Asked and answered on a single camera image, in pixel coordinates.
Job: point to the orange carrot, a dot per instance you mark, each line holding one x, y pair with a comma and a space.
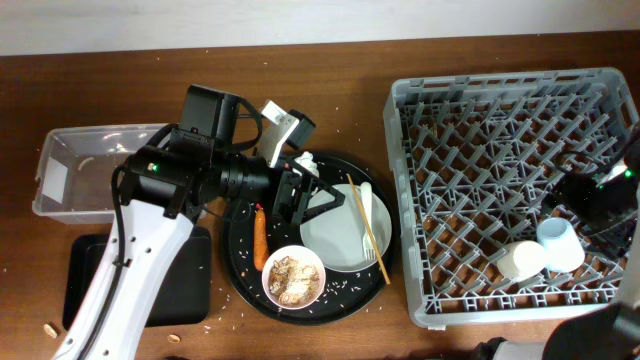
260, 250

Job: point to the grey round plate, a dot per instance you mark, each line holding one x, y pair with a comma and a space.
336, 236

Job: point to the round black tray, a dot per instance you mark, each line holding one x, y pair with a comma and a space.
345, 293

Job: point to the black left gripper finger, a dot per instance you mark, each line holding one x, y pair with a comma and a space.
312, 212
319, 185

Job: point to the blue plastic cup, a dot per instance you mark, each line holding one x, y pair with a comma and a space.
562, 246

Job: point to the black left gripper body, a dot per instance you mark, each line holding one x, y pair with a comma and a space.
283, 208

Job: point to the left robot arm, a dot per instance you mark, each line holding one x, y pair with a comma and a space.
223, 147

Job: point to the crumpled white tissue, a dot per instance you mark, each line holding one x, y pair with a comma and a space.
306, 160

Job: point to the black rectangular tray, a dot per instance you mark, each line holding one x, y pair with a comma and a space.
183, 297

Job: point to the white plastic fork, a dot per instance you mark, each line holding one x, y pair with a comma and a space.
366, 195

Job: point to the wooden chopstick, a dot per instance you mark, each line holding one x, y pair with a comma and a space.
370, 230

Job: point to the grey plastic dishwasher rack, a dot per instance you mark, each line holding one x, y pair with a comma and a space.
472, 158

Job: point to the white plastic cup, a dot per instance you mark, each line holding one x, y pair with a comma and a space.
522, 260

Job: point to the peanut shell on table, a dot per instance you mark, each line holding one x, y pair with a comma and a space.
50, 331
173, 338

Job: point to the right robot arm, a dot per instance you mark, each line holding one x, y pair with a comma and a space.
613, 331

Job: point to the white bowl with food scraps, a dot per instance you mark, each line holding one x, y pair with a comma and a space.
293, 277

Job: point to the clear plastic bin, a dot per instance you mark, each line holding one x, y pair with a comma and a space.
75, 170

